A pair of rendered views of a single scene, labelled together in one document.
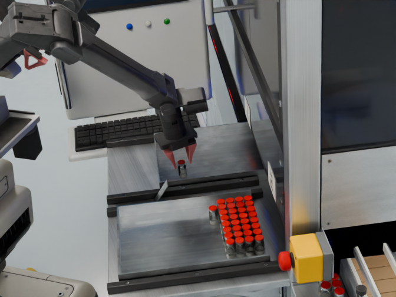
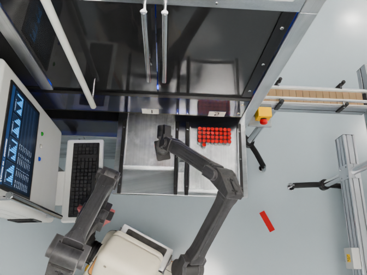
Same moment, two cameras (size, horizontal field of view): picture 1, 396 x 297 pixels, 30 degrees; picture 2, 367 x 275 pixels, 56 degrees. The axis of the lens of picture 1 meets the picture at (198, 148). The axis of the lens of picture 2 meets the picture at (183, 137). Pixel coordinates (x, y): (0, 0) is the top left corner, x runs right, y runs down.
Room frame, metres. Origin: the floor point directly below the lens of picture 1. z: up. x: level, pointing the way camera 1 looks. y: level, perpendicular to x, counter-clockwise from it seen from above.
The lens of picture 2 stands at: (1.61, 0.56, 2.63)
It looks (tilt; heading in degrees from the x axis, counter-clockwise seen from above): 70 degrees down; 265
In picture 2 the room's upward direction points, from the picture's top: 10 degrees clockwise
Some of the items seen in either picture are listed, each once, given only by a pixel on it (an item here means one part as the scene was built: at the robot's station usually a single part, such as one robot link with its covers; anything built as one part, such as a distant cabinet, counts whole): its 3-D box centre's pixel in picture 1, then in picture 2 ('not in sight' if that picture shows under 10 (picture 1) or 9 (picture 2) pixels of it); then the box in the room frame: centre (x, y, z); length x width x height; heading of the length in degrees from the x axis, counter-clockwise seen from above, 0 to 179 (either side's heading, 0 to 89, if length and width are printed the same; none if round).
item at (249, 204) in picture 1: (253, 224); (213, 130); (1.40, -0.12, 0.90); 0.18 x 0.02 x 0.05; 3
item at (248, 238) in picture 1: (244, 225); (214, 134); (1.40, -0.09, 0.90); 0.18 x 0.02 x 0.05; 3
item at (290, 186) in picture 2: not in sight; (321, 185); (0.44, -0.07, 0.07); 0.50 x 0.08 x 0.14; 3
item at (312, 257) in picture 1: (309, 257); (262, 113); (1.15, -0.21, 1.00); 0.08 x 0.07 x 0.07; 93
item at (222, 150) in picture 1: (217, 154); (150, 136); (1.74, -0.05, 0.90); 0.34 x 0.26 x 0.04; 93
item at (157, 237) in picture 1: (189, 235); (214, 158); (1.39, 0.04, 0.90); 0.34 x 0.26 x 0.04; 93
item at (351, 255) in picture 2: not in sight; (352, 258); (0.47, 0.46, 0.50); 0.12 x 0.05 x 0.09; 93
